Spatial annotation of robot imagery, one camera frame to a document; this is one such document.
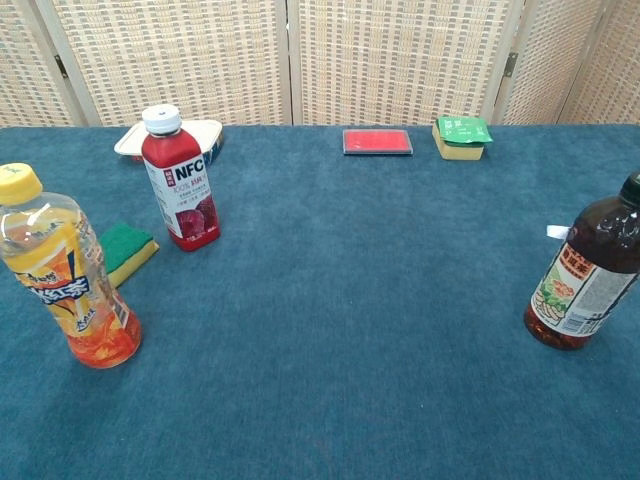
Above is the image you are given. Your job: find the red NFC juice bottle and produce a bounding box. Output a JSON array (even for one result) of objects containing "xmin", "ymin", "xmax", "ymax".
[{"xmin": 141, "ymin": 104, "xmax": 222, "ymax": 253}]

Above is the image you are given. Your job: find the orange iced tea bottle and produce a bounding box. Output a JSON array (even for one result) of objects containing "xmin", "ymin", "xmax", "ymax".
[{"xmin": 0, "ymin": 163, "xmax": 143, "ymax": 370}]

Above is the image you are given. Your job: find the dark brown tea bottle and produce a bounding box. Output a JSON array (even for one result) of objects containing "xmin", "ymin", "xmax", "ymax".
[{"xmin": 523, "ymin": 171, "xmax": 640, "ymax": 351}]

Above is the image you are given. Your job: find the blue table cloth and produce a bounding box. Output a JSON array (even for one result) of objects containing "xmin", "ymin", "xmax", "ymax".
[{"xmin": 0, "ymin": 123, "xmax": 640, "ymax": 480}]

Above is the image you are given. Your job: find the red ink pad box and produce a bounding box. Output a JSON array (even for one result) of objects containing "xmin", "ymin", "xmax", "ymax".
[{"xmin": 342, "ymin": 128, "xmax": 415, "ymax": 158}]

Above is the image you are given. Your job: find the white lidded lunch box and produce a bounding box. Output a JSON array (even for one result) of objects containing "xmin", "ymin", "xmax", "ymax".
[{"xmin": 113, "ymin": 119, "xmax": 225, "ymax": 166}]

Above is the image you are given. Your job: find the yellow sponge block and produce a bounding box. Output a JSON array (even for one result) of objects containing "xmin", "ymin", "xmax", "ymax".
[{"xmin": 431, "ymin": 124, "xmax": 485, "ymax": 162}]

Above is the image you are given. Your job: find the green paper packet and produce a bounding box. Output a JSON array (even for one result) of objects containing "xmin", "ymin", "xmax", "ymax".
[{"xmin": 436, "ymin": 115, "xmax": 494, "ymax": 145}]

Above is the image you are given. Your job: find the green yellow scrub sponge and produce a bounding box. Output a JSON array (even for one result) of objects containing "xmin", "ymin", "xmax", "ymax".
[{"xmin": 98, "ymin": 221, "xmax": 161, "ymax": 290}]

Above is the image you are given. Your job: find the woven folding screen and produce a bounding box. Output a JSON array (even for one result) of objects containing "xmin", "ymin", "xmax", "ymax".
[{"xmin": 0, "ymin": 0, "xmax": 640, "ymax": 127}]

